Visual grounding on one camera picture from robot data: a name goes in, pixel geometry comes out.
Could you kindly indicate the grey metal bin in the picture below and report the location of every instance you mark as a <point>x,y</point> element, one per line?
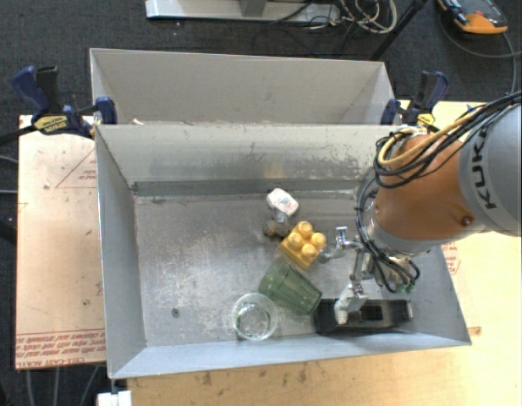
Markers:
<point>193,252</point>

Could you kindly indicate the black flat block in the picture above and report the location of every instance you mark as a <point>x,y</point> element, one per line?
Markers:
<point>383,313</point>

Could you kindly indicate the brown cardboard board red print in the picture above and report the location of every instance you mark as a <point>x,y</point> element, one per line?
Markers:
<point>57,235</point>

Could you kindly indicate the yellow toy building block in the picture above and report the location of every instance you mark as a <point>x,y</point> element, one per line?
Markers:
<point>302,244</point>

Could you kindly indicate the green glass cup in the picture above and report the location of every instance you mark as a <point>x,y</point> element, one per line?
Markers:
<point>289,288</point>

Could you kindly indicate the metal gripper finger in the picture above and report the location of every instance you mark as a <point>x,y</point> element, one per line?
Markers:
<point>342,243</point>
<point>349,303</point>

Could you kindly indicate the clear glass bowl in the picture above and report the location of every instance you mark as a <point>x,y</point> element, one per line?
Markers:
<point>254,317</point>

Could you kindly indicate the white and grey small bottle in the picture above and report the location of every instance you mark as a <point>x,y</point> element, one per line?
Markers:
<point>282,202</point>

